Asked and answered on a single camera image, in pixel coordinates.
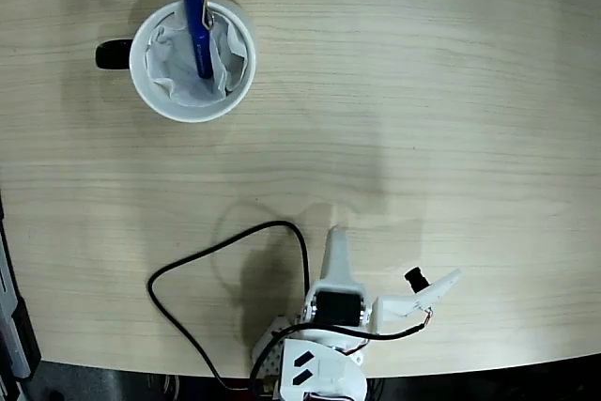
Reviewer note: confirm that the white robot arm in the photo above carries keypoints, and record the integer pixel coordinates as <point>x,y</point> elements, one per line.
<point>324,373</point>

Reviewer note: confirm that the black camera on white bracket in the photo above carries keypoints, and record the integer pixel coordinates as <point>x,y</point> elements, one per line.
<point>415,280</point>

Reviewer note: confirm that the white perforated block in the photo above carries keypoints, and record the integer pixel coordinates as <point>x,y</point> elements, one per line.
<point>274,361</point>

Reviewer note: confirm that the crumpled white tissue paper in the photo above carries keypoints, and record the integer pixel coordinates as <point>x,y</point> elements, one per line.
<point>174,67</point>

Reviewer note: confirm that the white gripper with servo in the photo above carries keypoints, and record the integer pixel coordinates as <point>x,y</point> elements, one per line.
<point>336,309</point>

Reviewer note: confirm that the blue pen with gold clip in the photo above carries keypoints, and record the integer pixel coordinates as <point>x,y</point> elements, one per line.
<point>195,20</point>

